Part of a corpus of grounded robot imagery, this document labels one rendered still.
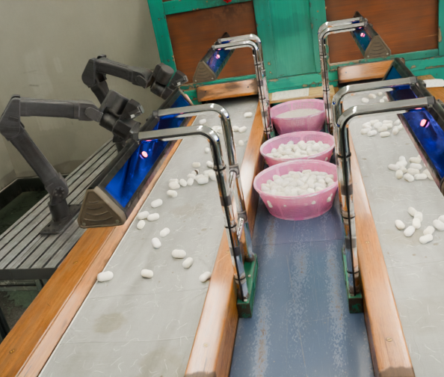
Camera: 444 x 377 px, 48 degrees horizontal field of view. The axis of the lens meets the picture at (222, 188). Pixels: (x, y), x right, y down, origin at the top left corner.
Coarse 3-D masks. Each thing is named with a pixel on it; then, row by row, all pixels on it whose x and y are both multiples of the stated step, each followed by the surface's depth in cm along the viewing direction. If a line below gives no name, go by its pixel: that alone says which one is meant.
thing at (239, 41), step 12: (240, 36) 195; (252, 36) 194; (216, 48) 183; (228, 48) 183; (252, 48) 182; (264, 72) 200; (264, 84) 202; (264, 96) 189; (264, 108) 191; (264, 120) 193; (264, 132) 196
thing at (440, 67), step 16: (416, 64) 229; (432, 64) 228; (272, 80) 242; (288, 80) 241; (304, 80) 240; (320, 80) 239; (336, 80) 238; (368, 80) 248; (192, 96) 251; (240, 96) 262; (256, 96) 256
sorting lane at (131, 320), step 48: (192, 144) 205; (192, 192) 161; (144, 240) 138; (192, 240) 133; (96, 288) 120; (144, 288) 116; (192, 288) 113; (96, 336) 104; (144, 336) 101; (192, 336) 99
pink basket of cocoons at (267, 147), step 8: (280, 136) 187; (288, 136) 188; (304, 136) 187; (312, 136) 186; (320, 136) 183; (328, 136) 180; (264, 144) 182; (272, 144) 186; (264, 152) 181; (328, 152) 168; (272, 160) 170; (280, 160) 167; (288, 160) 165; (328, 160) 172; (280, 176) 174
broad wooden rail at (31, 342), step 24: (192, 120) 234; (144, 192) 165; (96, 240) 137; (120, 240) 140; (72, 264) 127; (96, 264) 127; (48, 288) 119; (72, 288) 117; (24, 312) 112; (48, 312) 110; (72, 312) 111; (24, 336) 104; (48, 336) 103; (0, 360) 98; (24, 360) 97; (48, 360) 100
